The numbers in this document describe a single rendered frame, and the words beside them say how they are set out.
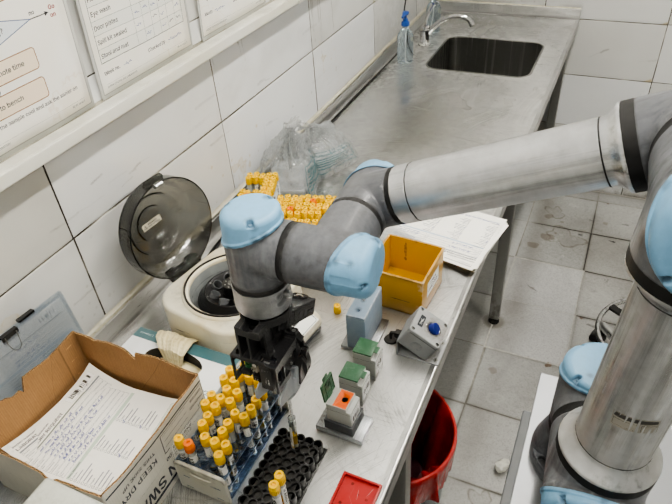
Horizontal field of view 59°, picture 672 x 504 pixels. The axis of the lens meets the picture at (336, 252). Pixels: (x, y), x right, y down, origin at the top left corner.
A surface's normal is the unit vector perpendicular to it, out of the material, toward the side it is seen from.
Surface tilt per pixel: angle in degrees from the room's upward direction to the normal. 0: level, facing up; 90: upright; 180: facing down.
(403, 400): 0
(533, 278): 0
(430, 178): 51
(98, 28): 93
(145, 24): 94
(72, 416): 1
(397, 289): 90
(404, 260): 90
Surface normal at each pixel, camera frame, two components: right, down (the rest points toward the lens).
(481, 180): -0.51, 0.22
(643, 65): -0.41, 0.58
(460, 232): -0.07, -0.79
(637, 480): 0.14, -0.11
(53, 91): 0.90, 0.25
